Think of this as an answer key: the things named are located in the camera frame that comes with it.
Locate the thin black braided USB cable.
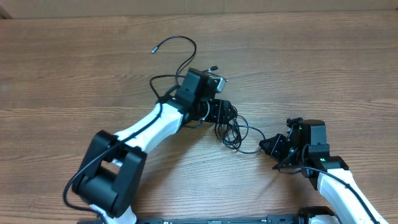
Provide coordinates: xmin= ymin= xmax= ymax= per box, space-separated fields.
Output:
xmin=150 ymin=35 xmax=220 ymax=86

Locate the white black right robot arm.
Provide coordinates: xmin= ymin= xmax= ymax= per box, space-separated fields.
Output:
xmin=259 ymin=118 xmax=387 ymax=223

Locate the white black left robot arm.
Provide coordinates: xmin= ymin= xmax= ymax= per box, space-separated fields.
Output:
xmin=65 ymin=68 xmax=237 ymax=223

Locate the brown cardboard back panel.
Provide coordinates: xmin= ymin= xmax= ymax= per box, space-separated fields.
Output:
xmin=1 ymin=0 xmax=397 ymax=19

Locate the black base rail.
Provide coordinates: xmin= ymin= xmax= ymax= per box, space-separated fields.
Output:
xmin=136 ymin=215 xmax=305 ymax=224

